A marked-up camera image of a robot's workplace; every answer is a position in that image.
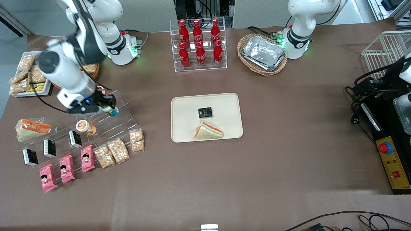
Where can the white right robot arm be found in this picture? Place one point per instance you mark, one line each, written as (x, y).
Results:
(70, 73)

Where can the aluminium frame shelf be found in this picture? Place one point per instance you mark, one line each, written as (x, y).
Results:
(390, 6)

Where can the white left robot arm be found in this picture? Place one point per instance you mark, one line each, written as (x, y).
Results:
(298, 19)

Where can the black equipment rack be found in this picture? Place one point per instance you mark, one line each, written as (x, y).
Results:
(199, 8)

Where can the black milk carton right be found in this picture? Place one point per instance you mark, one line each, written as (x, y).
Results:
(75, 138)

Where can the orange gum bottle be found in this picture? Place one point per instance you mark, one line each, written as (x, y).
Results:
(83, 126)

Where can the light tan wicker basket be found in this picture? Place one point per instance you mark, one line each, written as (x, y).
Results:
(257, 72)

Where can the yellow snack packet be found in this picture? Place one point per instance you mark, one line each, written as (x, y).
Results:
(36, 87)

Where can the aluminium foil tray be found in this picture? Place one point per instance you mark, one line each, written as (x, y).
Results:
(263, 53)

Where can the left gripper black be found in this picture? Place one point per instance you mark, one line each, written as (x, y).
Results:
(391, 78)

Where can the dark brown wicker basket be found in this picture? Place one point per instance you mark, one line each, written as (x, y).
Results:
(95, 73)

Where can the yellow control box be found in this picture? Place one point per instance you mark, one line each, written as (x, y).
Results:
(396, 160)

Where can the black snack packet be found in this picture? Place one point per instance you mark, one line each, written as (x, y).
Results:
(205, 112)

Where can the pink cartoon snack packet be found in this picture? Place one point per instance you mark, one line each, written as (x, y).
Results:
(87, 158)
(48, 177)
(66, 168)

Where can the white rectangular tray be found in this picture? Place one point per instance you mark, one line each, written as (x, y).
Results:
(28, 53)

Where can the black milk carton middle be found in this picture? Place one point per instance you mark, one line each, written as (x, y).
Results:
(49, 147)

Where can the wrapped triangular sandwich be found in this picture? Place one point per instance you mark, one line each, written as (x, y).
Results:
(32, 128)
(208, 131)

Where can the red cola bottle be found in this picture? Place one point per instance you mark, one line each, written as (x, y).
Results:
(218, 54)
(215, 29)
(201, 56)
(197, 30)
(183, 30)
(184, 57)

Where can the beige plastic tray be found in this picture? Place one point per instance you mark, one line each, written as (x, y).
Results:
(224, 109)

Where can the clear plastic container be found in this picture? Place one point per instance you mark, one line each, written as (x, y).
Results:
(405, 118)

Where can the clear acrylic stepped stand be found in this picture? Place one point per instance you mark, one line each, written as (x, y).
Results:
(112, 123)

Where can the black milk carton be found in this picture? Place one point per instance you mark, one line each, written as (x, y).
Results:
(75, 138)
(49, 147)
(30, 157)

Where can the small white device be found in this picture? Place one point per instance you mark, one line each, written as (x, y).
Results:
(209, 227)

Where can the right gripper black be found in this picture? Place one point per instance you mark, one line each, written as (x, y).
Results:
(100, 99)

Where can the black milk carton left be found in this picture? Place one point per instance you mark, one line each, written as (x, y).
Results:
(30, 157)

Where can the black machine base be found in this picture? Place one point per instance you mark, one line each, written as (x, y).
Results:
(385, 128)

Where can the clear acrylic bottle rack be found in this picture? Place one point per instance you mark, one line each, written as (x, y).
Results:
(192, 45)

